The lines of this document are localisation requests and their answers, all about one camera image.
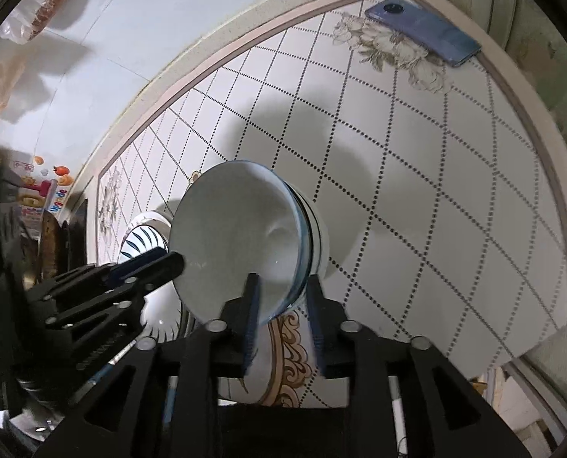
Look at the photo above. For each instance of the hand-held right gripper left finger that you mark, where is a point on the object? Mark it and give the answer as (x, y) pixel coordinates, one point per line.
(251, 324)

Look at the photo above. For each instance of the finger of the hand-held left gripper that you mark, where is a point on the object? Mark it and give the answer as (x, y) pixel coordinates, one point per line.
(138, 261)

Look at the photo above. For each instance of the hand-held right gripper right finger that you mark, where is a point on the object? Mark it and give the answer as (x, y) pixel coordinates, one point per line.
(314, 324)

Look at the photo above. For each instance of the blue striped plate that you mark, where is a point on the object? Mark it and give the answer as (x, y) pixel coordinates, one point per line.
(138, 243)

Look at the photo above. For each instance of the diamond pattern floral tablecloth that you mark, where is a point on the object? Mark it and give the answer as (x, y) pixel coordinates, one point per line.
(407, 176)

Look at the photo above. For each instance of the clear plastic bag red contents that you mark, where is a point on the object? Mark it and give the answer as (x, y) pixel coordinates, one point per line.
(50, 4)

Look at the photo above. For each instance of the blue smartphone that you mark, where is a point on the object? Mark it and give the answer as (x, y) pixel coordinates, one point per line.
(426, 28)

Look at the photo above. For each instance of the frosted glass sliding door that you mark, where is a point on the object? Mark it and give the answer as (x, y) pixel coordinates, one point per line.
(550, 81)

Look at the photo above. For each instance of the colourful wall stickers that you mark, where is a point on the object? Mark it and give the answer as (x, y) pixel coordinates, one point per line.
(50, 186)

